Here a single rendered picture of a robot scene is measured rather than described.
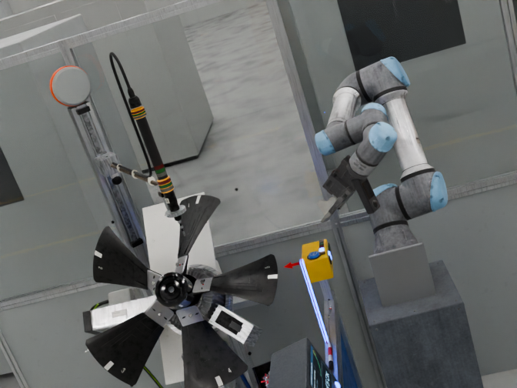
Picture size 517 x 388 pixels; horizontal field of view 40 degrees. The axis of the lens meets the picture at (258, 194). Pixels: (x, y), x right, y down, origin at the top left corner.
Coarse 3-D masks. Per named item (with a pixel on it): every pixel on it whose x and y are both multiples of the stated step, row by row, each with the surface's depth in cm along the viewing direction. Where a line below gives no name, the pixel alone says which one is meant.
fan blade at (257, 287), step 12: (252, 264) 246; (264, 264) 244; (276, 264) 242; (216, 276) 244; (228, 276) 243; (240, 276) 241; (252, 276) 239; (264, 276) 239; (216, 288) 238; (228, 288) 237; (240, 288) 236; (252, 288) 235; (264, 288) 235; (276, 288) 234; (252, 300) 232; (264, 300) 231
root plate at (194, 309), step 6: (192, 306) 244; (180, 312) 240; (186, 312) 241; (192, 312) 242; (198, 312) 244; (180, 318) 238; (186, 318) 239; (192, 318) 241; (198, 318) 242; (186, 324) 238
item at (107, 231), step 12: (108, 228) 251; (108, 240) 251; (120, 240) 249; (108, 252) 252; (120, 252) 250; (96, 264) 256; (108, 264) 254; (120, 264) 251; (132, 264) 248; (96, 276) 258; (108, 276) 256; (120, 276) 254; (132, 276) 251; (144, 276) 248; (144, 288) 252
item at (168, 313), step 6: (156, 300) 242; (150, 306) 242; (156, 306) 243; (162, 306) 243; (150, 312) 242; (156, 312) 243; (162, 312) 244; (168, 312) 245; (156, 318) 244; (162, 318) 245; (168, 318) 246; (162, 324) 245
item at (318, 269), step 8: (304, 248) 272; (312, 248) 270; (304, 256) 265; (320, 256) 261; (328, 256) 262; (312, 264) 261; (320, 264) 261; (328, 264) 260; (312, 272) 262; (320, 272) 262; (328, 272) 262; (312, 280) 263; (320, 280) 263
